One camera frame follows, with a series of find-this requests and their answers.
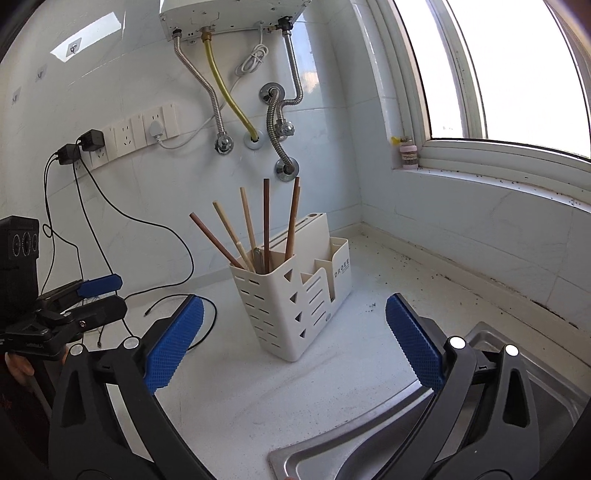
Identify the light brown chopstick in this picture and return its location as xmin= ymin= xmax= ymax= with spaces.
xmin=285 ymin=176 xmax=301 ymax=261

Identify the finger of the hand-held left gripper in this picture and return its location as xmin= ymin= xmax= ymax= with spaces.
xmin=34 ymin=295 xmax=129 ymax=345
xmin=37 ymin=274 xmax=123 ymax=308

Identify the small pink bottle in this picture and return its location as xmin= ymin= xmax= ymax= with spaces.
xmin=399 ymin=135 xmax=419 ymax=171

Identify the yellow gas hose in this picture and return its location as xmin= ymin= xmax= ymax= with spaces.
xmin=203 ymin=28 xmax=259 ymax=138

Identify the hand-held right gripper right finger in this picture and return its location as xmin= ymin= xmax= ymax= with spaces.
xmin=385 ymin=293 xmax=541 ymax=480

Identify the corrugated steel hose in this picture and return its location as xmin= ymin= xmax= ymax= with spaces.
xmin=172 ymin=28 xmax=228 ymax=139
xmin=267 ymin=88 xmax=296 ymax=171
xmin=277 ymin=30 xmax=304 ymax=121

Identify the white water heater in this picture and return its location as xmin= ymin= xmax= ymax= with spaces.
xmin=159 ymin=0 xmax=311 ymax=35

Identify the white wall socket panel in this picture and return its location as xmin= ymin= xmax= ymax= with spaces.
xmin=81 ymin=102 xmax=180 ymax=169

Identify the white power cord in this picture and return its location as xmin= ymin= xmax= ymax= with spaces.
xmin=147 ymin=25 xmax=270 ymax=149

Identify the person's left hand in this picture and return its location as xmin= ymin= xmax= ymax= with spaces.
xmin=4 ymin=352 xmax=37 ymax=384

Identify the cream chopstick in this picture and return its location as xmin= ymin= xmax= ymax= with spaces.
xmin=239 ymin=186 xmax=258 ymax=252
xmin=235 ymin=240 xmax=254 ymax=271
xmin=212 ymin=200 xmax=256 ymax=273

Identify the black cable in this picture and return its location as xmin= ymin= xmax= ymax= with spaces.
xmin=41 ymin=154 xmax=86 ymax=284
xmin=74 ymin=152 xmax=218 ymax=349

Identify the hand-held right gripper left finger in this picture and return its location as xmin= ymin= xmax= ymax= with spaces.
xmin=48 ymin=294 xmax=206 ymax=480

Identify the black charger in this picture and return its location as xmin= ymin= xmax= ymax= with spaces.
xmin=75 ymin=129 xmax=106 ymax=154
xmin=55 ymin=143 xmax=83 ymax=167

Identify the person's dark clothing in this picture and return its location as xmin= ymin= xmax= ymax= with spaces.
xmin=0 ymin=369 xmax=56 ymax=480

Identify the window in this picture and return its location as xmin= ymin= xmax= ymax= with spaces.
xmin=365 ymin=0 xmax=591 ymax=171

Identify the stainless steel sink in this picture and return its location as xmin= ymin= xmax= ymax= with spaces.
xmin=268 ymin=322 xmax=591 ymax=480

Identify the white utensil holder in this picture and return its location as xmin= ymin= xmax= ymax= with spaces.
xmin=229 ymin=211 xmax=350 ymax=363

